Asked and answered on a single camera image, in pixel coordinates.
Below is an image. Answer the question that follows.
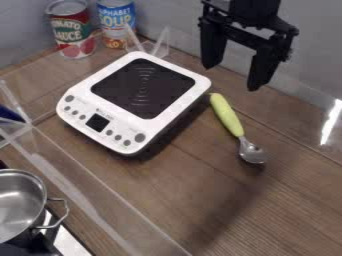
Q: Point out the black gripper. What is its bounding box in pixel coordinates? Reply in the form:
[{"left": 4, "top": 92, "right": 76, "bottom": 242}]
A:
[{"left": 199, "top": 0, "right": 299, "bottom": 91}]

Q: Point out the green handled metal spoon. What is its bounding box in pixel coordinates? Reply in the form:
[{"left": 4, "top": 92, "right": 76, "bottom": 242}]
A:
[{"left": 209, "top": 93, "right": 267, "bottom": 164}]

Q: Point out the white and black stove top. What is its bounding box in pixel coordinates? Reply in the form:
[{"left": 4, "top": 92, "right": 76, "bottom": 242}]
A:
[{"left": 56, "top": 51, "right": 211, "bottom": 156}]

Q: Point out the alphabet soup can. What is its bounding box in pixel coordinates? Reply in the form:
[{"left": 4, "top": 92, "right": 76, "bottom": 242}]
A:
[{"left": 96, "top": 0, "right": 136, "bottom": 49}]

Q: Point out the clear acrylic barrier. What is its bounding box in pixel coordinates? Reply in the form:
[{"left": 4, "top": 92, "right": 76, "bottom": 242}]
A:
[{"left": 0, "top": 24, "right": 342, "bottom": 256}]

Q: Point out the tomato sauce can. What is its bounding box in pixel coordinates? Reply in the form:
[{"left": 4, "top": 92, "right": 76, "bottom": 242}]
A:
[{"left": 45, "top": 0, "right": 96, "bottom": 59}]

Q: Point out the blue object at left edge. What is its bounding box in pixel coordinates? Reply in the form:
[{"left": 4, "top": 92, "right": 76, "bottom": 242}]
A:
[{"left": 0, "top": 104, "right": 24, "bottom": 122}]

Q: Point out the stainless steel pot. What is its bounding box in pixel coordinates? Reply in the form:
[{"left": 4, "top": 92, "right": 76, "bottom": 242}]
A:
[{"left": 0, "top": 169, "right": 69, "bottom": 244}]

